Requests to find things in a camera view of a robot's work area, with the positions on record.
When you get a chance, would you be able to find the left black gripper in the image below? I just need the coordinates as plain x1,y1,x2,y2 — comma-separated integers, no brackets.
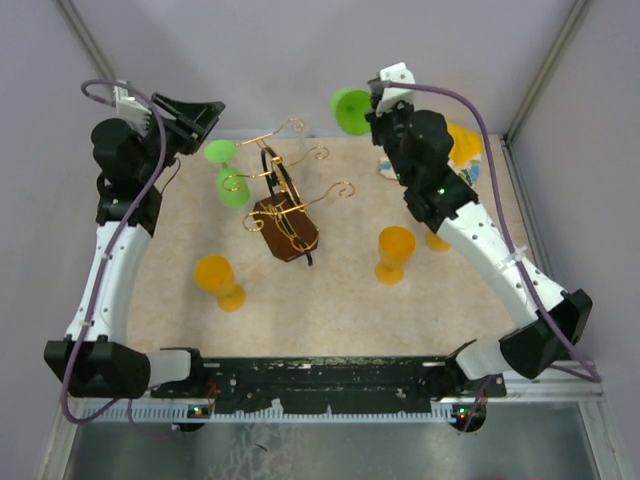
136,91,225,184

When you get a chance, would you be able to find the green wine glass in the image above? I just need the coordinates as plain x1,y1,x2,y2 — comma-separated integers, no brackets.
204,139,250,209
330,88,371,136

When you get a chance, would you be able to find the green wine glass front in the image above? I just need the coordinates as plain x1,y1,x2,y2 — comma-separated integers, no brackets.
204,139,250,209

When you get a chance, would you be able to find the clear wine glass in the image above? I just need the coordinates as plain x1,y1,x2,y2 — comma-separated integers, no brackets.
292,120,308,156

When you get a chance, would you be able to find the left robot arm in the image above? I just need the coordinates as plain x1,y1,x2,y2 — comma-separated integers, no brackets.
44,94,225,399

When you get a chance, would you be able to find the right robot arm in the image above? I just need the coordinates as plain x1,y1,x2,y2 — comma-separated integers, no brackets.
364,100,593,396

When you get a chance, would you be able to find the orange wine glass middle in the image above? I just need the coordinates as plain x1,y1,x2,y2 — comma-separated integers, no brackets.
375,226,416,285

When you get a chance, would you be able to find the orange wine glass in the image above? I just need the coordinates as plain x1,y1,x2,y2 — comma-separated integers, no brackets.
375,226,416,285
193,255,246,312
425,231,451,252

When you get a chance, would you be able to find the orange wine glass right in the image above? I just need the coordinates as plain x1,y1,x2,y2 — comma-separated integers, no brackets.
425,231,451,252

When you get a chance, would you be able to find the orange wine glass left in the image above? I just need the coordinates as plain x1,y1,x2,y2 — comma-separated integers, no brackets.
193,255,246,312

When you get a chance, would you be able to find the yellow patterned cloth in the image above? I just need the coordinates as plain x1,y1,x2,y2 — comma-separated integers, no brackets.
377,122,485,189

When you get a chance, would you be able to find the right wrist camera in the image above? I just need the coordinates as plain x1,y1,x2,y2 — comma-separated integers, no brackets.
367,62,417,116

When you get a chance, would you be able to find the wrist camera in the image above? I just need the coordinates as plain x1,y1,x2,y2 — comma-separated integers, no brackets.
113,86,153,136
367,62,417,116

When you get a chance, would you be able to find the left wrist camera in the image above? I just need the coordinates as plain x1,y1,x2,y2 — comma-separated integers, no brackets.
113,86,153,136

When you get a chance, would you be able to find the gold wire wine glass rack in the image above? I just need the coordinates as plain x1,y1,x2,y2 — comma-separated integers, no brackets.
240,117,326,266

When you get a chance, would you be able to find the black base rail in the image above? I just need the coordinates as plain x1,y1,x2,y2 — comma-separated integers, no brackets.
151,355,506,426

